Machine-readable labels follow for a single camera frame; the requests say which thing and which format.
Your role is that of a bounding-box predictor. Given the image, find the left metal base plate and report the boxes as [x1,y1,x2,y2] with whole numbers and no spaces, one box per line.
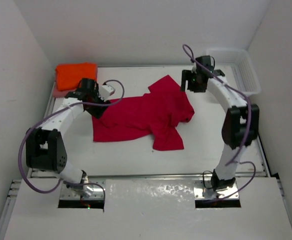
[60,178,106,201]

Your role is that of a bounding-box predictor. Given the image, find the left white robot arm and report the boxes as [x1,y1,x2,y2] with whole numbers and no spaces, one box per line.
[26,78,115,191]

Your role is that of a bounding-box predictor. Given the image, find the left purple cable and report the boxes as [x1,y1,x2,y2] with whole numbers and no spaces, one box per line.
[19,79,125,201]

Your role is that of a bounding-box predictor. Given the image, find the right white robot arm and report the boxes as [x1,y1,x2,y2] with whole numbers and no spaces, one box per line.
[180,55,259,201]

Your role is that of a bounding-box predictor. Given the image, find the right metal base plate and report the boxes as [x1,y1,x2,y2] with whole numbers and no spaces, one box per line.
[193,179,239,201]

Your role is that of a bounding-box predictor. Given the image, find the white plastic basket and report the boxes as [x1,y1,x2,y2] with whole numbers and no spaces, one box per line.
[206,47,261,96]

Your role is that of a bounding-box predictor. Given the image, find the white foam front board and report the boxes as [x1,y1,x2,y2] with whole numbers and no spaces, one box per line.
[5,178,292,240]

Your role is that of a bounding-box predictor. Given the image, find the orange t shirt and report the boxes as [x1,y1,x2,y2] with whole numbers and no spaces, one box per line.
[55,62,98,92]

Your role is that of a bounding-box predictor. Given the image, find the salmon pink t shirt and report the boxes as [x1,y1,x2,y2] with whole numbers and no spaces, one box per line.
[52,87,68,98]

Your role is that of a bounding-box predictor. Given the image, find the metal base plate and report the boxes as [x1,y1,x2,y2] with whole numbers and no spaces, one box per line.
[60,178,106,201]
[193,179,239,201]

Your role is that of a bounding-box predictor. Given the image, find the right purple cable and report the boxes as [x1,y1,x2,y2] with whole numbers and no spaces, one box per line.
[182,44,256,202]

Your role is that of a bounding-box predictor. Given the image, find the black thin cable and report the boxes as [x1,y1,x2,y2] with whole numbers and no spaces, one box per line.
[202,170,214,192]

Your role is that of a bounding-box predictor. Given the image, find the purple cable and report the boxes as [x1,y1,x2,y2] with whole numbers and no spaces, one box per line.
[19,79,125,201]
[182,44,256,202]

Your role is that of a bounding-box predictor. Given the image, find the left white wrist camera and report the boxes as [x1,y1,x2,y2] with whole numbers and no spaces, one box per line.
[99,84,115,99]

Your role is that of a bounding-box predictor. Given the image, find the magenta t shirt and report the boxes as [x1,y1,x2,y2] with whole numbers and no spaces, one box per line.
[92,75,195,151]

